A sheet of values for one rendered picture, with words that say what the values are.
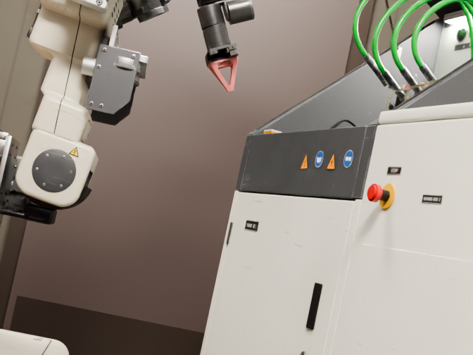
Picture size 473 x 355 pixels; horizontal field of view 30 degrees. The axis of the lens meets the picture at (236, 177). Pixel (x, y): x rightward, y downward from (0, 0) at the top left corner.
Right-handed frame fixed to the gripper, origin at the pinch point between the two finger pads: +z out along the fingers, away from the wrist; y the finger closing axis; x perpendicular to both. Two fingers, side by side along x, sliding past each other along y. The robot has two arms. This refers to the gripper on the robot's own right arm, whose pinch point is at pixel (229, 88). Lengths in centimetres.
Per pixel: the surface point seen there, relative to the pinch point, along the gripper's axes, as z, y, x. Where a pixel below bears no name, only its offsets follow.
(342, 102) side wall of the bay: 7, 46, -38
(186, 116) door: -13, 176, -4
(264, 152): 15.6, 28.4, -8.7
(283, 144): 15.2, 17.9, -12.2
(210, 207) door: 27, 176, -4
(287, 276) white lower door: 45.9, 0.9, -2.0
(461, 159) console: 28, -55, -28
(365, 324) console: 55, -36, -9
